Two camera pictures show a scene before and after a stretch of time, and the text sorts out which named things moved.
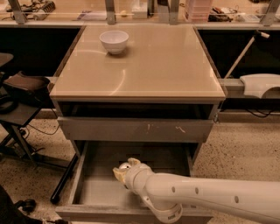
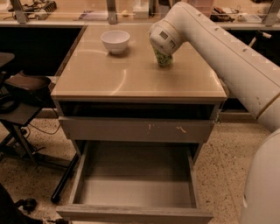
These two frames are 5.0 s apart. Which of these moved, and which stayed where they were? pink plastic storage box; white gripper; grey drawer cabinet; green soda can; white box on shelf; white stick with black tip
Moved: white gripper; green soda can
Stayed: grey drawer cabinet; white stick with black tip; white box on shelf; pink plastic storage box
